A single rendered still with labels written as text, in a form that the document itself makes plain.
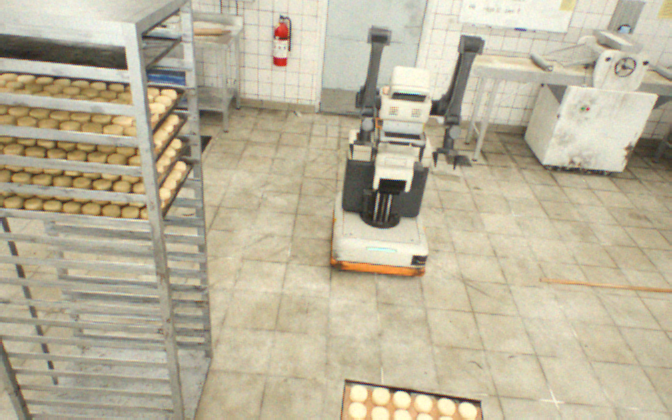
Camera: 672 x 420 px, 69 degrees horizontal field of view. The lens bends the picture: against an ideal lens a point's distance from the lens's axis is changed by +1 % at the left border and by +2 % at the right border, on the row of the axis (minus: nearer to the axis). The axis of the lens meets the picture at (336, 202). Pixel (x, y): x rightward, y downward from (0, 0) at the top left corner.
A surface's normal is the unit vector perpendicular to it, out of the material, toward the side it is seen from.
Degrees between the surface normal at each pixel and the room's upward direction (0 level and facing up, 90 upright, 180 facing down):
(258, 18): 90
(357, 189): 90
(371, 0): 90
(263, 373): 0
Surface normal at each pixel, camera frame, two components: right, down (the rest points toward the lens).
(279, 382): 0.10, -0.84
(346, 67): -0.03, 0.53
